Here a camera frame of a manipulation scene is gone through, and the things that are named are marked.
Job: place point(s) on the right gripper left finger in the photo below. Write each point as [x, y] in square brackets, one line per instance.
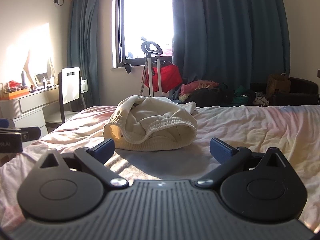
[92, 161]

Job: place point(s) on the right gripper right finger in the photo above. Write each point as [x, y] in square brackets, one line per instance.
[230, 159]

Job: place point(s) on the cream white sweatpants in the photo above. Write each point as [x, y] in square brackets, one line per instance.
[151, 124]

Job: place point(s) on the pile of clothes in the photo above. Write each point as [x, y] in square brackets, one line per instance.
[209, 93]

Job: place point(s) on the white dressing table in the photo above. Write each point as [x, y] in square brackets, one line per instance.
[40, 109]

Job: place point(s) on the orange box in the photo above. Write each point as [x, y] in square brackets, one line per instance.
[15, 94]

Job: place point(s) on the white spray bottle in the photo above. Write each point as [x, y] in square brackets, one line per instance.
[23, 79]

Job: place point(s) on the pastel tie-dye bed sheet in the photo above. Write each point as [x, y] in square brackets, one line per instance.
[292, 129]

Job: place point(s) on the wavy vanity mirror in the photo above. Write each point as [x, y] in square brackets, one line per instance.
[38, 67]

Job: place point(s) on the black white chair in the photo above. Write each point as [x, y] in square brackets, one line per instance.
[70, 87]

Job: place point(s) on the brown paper bag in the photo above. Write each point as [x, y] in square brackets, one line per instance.
[277, 83]

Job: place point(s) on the red bag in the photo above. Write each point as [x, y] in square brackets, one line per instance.
[168, 78]

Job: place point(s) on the black armchair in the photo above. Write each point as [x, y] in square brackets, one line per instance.
[302, 92]

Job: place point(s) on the teal curtain left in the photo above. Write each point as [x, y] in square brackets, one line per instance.
[82, 49]

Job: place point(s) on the teal curtain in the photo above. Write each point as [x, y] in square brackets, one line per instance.
[235, 42]
[82, 49]

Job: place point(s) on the garment steamer stand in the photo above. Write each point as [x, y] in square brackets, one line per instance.
[150, 48]

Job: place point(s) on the teal curtain right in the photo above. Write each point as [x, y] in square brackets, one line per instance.
[235, 42]

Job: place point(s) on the black framed window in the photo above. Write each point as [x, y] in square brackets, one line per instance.
[141, 20]

